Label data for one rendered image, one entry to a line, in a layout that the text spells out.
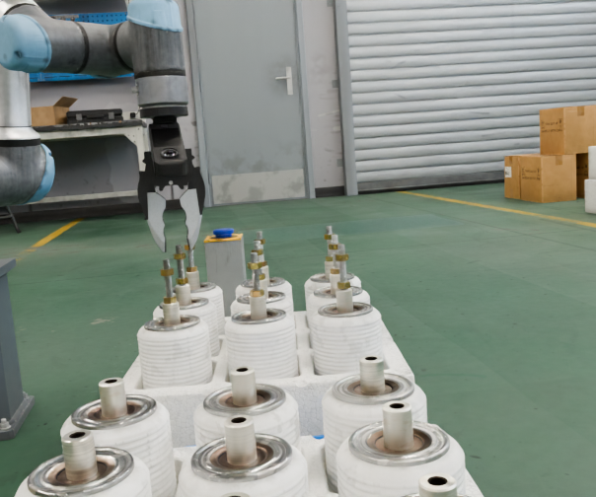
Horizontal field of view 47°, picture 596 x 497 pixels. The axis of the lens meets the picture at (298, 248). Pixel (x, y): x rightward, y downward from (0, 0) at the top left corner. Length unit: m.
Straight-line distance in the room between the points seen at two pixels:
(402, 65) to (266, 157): 1.46
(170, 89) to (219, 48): 5.22
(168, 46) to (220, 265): 0.46
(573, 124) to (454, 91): 2.02
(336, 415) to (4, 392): 0.86
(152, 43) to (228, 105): 5.17
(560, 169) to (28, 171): 3.84
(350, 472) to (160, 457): 0.20
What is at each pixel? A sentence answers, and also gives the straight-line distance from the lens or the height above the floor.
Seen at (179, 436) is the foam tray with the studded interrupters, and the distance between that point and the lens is 0.93.
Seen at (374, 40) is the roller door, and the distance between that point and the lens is 6.41.
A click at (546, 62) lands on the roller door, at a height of 1.07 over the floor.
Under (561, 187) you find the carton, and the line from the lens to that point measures 4.78.
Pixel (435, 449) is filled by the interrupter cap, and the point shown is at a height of 0.25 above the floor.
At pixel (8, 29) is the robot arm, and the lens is 1.04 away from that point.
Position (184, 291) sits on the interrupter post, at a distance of 1.06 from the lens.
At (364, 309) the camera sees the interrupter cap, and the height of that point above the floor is 0.25.
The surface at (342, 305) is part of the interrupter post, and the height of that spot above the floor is 0.26.
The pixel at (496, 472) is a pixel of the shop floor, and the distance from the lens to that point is 1.07.
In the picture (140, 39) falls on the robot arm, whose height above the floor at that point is 0.64.
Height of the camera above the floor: 0.48
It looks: 8 degrees down
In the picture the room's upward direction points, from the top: 4 degrees counter-clockwise
